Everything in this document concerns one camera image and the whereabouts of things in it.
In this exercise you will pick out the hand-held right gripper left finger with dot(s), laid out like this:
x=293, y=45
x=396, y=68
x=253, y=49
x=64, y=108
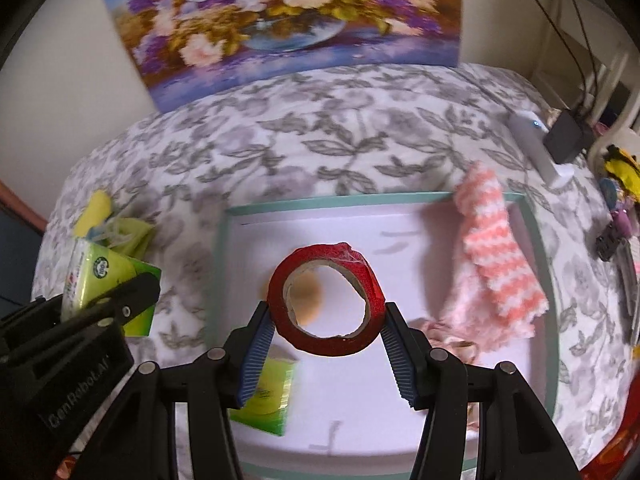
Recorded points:
x=255, y=350

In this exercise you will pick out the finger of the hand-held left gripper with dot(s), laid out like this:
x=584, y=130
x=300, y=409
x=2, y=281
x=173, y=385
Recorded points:
x=132, y=292
x=35, y=315

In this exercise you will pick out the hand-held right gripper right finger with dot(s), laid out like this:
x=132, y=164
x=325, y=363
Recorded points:
x=400, y=355

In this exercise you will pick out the green tissue packet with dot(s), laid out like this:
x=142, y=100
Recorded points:
x=265, y=390
x=92, y=270

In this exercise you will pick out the green cloth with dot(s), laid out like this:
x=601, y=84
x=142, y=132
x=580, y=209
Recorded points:
x=132, y=235

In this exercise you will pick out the red tape roll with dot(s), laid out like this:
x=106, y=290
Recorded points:
x=325, y=346

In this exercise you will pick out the teal-edged white box lid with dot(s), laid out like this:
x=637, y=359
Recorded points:
x=360, y=230

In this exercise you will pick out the pink white striped cloth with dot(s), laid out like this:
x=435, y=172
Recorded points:
x=490, y=250

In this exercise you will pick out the dark wooden cabinet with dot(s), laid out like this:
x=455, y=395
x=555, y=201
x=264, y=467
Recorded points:
x=15, y=260

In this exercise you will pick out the yellow sponge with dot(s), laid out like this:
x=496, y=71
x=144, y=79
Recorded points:
x=92, y=212

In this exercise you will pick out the red patterned cloth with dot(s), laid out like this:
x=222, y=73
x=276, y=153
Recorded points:
x=610, y=460

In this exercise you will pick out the pile of hair accessories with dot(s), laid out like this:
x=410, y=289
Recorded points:
x=610, y=245

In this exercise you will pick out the white power strip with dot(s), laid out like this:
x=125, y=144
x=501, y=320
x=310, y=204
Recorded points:
x=555, y=170

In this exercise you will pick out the black charger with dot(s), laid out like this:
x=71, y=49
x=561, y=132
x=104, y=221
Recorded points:
x=567, y=135

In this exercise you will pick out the yellow black plush toy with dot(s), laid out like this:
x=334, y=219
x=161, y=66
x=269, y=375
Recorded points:
x=622, y=165

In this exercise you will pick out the flower painting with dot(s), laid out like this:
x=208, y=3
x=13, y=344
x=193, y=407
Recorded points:
x=280, y=10

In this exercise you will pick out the white lattice chair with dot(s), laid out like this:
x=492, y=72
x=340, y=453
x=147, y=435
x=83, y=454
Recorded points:
x=617, y=80

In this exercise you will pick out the white furniture frame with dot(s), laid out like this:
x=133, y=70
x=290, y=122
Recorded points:
x=562, y=20

